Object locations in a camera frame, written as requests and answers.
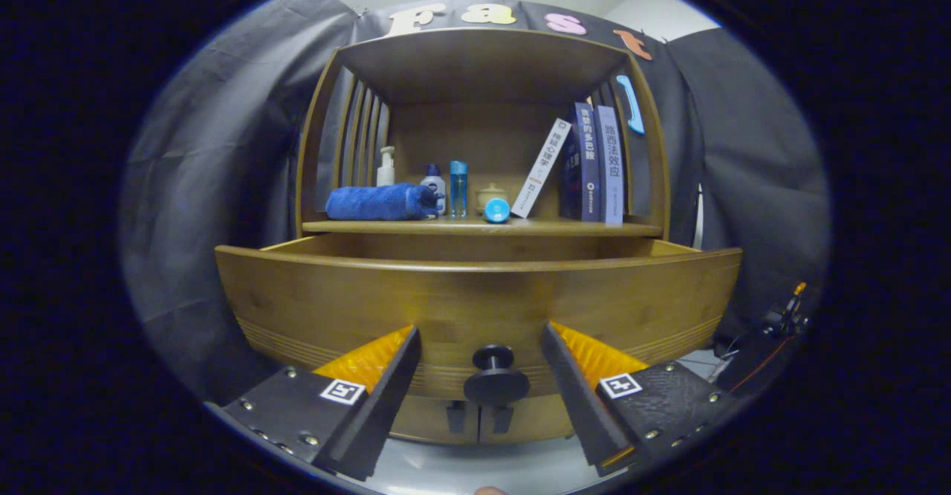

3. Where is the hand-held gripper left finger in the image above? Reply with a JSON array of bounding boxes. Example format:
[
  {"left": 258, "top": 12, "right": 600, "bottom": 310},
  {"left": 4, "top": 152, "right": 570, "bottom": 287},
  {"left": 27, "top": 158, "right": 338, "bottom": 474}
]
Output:
[{"left": 207, "top": 324, "right": 423, "bottom": 481}]

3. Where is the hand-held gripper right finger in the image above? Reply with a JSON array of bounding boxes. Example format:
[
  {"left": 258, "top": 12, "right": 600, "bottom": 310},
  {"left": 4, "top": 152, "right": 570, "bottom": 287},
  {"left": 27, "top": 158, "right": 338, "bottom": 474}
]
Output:
[{"left": 540, "top": 321, "right": 736, "bottom": 477}]

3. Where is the wooden drawer with black knob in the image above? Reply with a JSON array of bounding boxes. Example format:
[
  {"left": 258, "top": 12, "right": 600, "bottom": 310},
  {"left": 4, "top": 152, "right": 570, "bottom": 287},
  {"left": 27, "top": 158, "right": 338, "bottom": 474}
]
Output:
[{"left": 214, "top": 233, "right": 744, "bottom": 407}]

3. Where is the wooden countertop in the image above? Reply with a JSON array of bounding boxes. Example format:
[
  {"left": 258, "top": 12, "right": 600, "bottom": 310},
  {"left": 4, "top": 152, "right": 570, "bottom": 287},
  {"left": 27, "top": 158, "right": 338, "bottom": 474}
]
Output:
[{"left": 301, "top": 216, "right": 663, "bottom": 238}]

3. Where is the wooden cabinet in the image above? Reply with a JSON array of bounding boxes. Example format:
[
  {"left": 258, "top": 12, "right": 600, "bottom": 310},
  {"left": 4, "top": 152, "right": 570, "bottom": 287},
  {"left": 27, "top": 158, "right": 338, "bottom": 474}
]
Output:
[{"left": 296, "top": 27, "right": 672, "bottom": 447}]

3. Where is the rolled blue towel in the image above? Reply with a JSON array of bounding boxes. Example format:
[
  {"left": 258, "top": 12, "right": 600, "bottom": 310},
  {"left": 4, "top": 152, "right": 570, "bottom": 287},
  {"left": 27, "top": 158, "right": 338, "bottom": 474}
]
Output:
[{"left": 325, "top": 183, "right": 441, "bottom": 221}]

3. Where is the black equipment with orange part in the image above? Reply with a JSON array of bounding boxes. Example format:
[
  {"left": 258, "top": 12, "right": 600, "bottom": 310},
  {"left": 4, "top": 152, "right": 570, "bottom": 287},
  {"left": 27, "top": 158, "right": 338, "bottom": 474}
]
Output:
[{"left": 713, "top": 281, "right": 814, "bottom": 395}]

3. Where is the dark navy book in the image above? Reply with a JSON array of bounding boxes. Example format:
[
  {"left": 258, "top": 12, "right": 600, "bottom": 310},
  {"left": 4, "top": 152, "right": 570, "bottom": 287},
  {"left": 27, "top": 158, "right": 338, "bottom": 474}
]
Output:
[{"left": 559, "top": 135, "right": 582, "bottom": 221}]

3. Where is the white bottle with blue cap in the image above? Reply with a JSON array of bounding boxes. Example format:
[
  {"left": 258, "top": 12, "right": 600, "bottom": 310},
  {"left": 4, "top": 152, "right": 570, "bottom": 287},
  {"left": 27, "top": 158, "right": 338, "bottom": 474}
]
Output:
[{"left": 420, "top": 164, "right": 447, "bottom": 216}]

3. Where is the clear blue bottle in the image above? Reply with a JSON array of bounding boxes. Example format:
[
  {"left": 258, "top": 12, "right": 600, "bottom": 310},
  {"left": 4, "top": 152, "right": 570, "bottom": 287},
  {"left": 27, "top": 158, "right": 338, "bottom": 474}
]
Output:
[{"left": 449, "top": 160, "right": 469, "bottom": 219}]

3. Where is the pale lavender book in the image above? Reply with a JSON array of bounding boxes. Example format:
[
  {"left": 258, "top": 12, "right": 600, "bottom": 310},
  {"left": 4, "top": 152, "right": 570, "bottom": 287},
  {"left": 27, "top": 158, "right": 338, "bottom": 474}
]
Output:
[{"left": 596, "top": 105, "right": 625, "bottom": 226}]

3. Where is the blue spine book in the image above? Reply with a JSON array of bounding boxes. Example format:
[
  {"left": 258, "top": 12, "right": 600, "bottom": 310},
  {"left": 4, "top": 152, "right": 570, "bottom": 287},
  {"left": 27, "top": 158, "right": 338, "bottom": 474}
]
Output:
[{"left": 574, "top": 103, "right": 601, "bottom": 222}]

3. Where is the white book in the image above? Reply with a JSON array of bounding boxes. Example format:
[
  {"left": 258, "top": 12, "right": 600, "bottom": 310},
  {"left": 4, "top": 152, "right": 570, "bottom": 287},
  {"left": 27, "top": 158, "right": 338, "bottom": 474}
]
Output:
[{"left": 511, "top": 117, "right": 573, "bottom": 219}]

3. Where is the black backdrop cloth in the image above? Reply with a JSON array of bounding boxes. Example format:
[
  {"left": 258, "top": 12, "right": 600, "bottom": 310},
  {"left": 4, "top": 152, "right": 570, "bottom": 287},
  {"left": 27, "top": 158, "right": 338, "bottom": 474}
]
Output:
[{"left": 119, "top": 0, "right": 831, "bottom": 407}]

